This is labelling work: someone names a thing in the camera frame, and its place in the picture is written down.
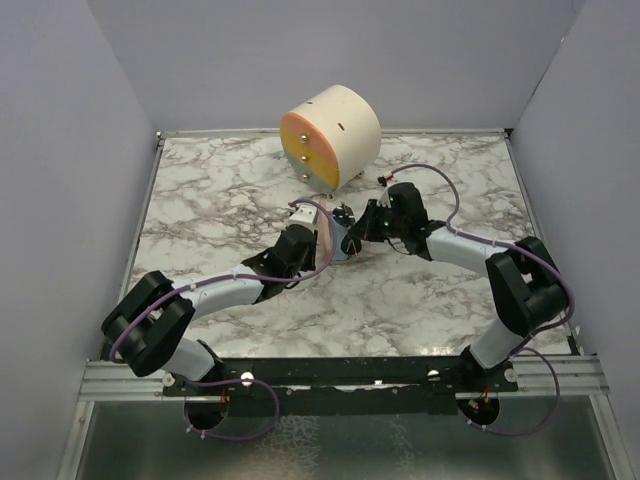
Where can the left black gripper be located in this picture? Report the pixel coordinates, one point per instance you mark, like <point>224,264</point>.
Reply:
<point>309,264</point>

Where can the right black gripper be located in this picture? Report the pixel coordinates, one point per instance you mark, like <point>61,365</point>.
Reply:
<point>365,228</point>

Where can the black sunglasses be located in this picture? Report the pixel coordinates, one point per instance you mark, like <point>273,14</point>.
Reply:
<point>343,219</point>

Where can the pink glasses case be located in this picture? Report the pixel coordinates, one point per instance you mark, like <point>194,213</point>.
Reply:
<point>324,236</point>

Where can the light blue cleaning cloth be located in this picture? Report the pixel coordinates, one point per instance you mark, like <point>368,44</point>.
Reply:
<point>339,254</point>

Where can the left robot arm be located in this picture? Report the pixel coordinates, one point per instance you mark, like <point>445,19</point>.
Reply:
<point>147,327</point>

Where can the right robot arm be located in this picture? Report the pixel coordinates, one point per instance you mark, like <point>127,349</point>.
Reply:
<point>526,286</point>

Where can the round cream drawer cabinet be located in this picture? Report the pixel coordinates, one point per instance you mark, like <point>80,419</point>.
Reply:
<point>330,138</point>

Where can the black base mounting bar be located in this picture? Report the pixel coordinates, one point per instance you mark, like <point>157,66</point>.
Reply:
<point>340,386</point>

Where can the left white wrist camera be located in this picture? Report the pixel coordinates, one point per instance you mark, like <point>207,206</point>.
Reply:
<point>304,215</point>

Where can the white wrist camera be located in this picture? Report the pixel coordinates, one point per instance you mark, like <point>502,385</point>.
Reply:
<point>385,199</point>
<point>304,215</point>

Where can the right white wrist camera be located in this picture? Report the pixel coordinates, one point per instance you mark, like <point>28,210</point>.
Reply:
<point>385,199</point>

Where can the aluminium front rail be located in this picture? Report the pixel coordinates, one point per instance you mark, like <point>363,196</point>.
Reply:
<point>104,381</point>

